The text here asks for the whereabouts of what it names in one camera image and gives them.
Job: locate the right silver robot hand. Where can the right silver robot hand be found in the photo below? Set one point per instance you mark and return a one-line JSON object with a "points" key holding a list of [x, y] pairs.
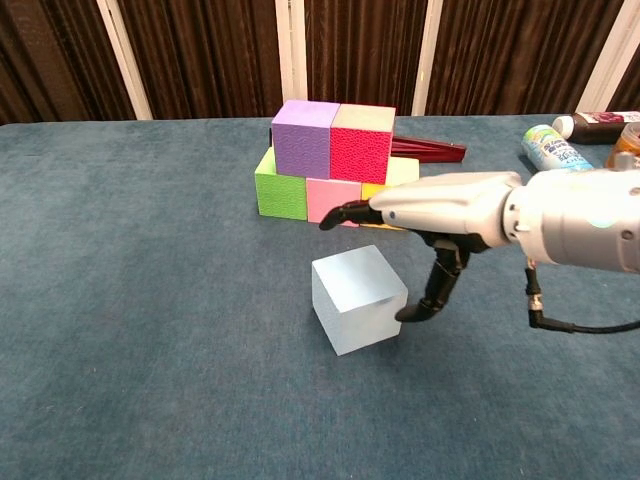
{"points": [[445, 205]]}

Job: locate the yellow foam cube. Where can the yellow foam cube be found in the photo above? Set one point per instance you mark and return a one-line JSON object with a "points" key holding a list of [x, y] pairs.
{"points": [[405, 172]]}

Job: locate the red foam cube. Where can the red foam cube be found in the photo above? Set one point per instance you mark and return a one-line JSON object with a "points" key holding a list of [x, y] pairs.
{"points": [[360, 150]]}

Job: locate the pink foam cube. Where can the pink foam cube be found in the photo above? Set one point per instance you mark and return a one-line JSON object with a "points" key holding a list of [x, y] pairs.
{"points": [[330, 197]]}

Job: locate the light blue foam cube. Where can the light blue foam cube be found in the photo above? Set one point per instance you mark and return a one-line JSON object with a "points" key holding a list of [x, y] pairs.
{"points": [[350, 310]]}

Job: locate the purple foam cube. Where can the purple foam cube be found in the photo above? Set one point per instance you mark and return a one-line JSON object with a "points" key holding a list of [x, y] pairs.
{"points": [[302, 145]]}

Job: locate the green foam cube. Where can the green foam cube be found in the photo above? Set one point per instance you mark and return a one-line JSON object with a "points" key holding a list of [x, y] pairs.
{"points": [[280, 197]]}

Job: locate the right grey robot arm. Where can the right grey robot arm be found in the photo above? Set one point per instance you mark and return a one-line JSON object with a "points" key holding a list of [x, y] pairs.
{"points": [[575, 220]]}

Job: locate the red paper folding fan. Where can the red paper folding fan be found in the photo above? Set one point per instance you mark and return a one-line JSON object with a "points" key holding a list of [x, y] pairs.
{"points": [[430, 150]]}

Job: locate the light blue drink can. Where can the light blue drink can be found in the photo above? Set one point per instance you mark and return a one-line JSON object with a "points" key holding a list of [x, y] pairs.
{"points": [[550, 150]]}

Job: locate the dark grape juice bottle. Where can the dark grape juice bottle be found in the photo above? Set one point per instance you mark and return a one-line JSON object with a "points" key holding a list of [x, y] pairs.
{"points": [[595, 127]]}

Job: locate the orange labelled jar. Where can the orange labelled jar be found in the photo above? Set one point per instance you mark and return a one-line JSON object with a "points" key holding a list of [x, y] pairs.
{"points": [[627, 145]]}

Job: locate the teal felt table cover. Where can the teal felt table cover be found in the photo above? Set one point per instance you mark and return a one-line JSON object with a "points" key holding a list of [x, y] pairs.
{"points": [[100, 400]]}

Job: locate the white frame post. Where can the white frame post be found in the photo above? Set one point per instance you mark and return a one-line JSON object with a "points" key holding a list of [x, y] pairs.
{"points": [[125, 60], [611, 60], [427, 55], [291, 60]]}

